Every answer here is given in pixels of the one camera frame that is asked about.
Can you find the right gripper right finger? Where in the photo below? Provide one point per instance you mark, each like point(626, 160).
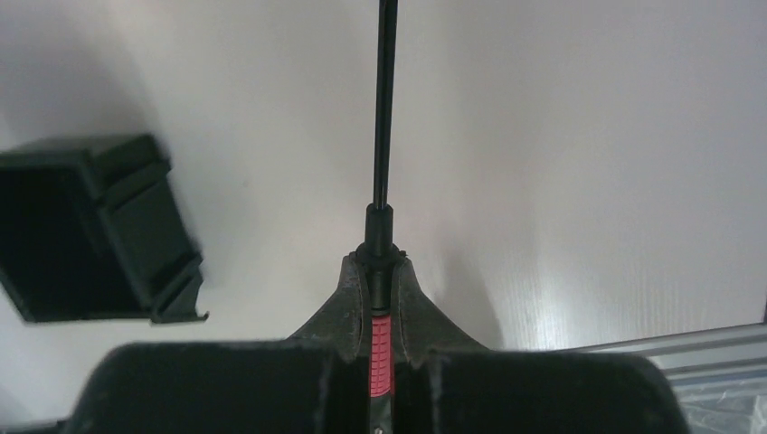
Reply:
point(419, 327)

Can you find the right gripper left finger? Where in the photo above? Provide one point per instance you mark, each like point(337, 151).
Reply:
point(339, 322)

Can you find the red handled screwdriver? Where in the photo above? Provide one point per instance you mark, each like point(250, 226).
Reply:
point(379, 255)

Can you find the black plastic bin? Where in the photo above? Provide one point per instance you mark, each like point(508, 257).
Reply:
point(90, 230)

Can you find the aluminium frame rail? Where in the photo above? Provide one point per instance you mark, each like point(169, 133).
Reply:
point(733, 355)

